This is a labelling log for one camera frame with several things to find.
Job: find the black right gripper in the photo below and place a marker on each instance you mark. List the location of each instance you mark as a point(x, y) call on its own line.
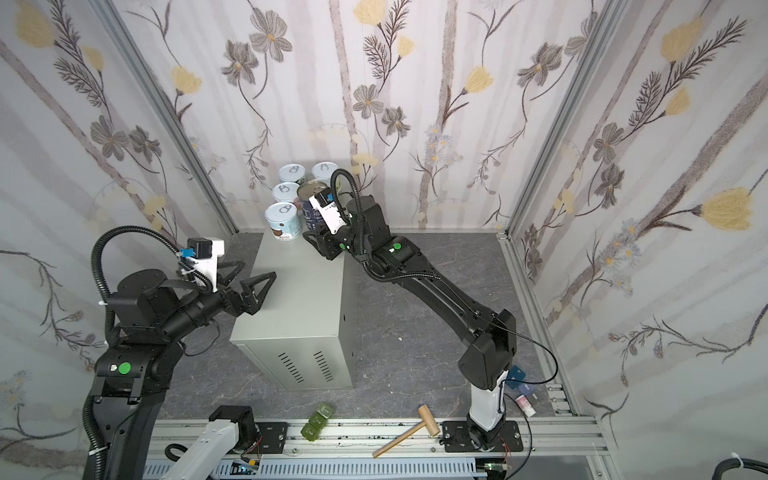
point(330, 243)

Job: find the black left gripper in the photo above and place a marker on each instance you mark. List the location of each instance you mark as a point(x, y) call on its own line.
point(228, 297)

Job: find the dark blue can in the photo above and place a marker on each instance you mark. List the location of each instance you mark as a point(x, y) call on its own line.
point(313, 218)

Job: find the teal label can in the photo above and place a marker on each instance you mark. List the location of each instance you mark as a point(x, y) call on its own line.
point(283, 221)

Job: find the pink label can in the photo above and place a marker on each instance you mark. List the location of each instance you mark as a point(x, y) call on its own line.
point(287, 192)

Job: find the green label can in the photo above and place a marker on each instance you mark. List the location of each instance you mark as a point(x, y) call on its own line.
point(323, 171)

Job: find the blue brown label can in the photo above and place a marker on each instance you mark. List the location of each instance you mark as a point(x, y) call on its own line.
point(293, 173)

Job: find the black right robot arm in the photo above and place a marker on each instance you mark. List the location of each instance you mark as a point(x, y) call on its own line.
point(490, 337)

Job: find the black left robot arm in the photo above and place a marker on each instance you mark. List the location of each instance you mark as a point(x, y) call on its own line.
point(134, 374)

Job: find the grey metal cabinet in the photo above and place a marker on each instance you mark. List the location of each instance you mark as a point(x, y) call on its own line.
point(303, 338)

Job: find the wooden mallet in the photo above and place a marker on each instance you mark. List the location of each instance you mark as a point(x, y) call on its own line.
point(427, 422)

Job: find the blue square box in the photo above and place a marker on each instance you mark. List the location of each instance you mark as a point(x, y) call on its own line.
point(515, 377)

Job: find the small purple box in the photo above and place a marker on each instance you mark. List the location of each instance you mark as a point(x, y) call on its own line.
point(526, 388)

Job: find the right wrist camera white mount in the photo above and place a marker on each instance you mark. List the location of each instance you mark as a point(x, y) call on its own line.
point(333, 218)

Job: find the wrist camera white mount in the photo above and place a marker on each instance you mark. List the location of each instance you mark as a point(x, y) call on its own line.
point(333, 218)
point(198, 261)

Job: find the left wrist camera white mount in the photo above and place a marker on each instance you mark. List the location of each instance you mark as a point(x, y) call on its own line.
point(198, 261)

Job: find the white slotted cable duct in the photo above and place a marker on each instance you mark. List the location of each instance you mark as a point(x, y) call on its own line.
point(354, 468)

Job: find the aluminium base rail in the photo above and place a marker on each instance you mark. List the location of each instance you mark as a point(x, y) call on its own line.
point(359, 438)

